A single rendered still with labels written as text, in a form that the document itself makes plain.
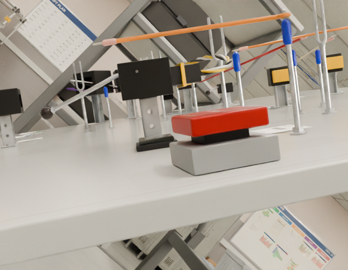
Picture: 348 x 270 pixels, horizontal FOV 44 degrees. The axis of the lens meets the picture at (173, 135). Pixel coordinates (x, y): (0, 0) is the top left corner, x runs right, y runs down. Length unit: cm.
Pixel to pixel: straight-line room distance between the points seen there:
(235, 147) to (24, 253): 13
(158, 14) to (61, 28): 674
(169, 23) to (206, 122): 134
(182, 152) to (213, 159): 3
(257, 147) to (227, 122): 2
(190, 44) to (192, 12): 12
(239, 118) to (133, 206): 9
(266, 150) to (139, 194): 8
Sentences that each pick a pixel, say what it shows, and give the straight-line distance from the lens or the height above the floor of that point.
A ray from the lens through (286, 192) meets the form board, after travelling 24.
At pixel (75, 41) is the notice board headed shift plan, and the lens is 819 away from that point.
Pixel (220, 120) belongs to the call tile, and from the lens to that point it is 25.
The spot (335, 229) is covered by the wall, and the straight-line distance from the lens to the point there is 915.
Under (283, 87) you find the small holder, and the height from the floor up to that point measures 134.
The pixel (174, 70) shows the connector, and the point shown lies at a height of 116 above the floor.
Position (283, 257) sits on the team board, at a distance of 879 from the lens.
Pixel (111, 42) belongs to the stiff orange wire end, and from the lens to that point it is 39.
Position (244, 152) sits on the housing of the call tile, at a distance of 26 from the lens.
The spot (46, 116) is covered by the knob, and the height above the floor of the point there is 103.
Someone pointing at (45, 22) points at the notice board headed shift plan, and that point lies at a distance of 833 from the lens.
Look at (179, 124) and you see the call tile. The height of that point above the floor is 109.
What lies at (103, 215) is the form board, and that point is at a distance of 21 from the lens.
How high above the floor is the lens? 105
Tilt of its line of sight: 7 degrees up
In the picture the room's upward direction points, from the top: 43 degrees clockwise
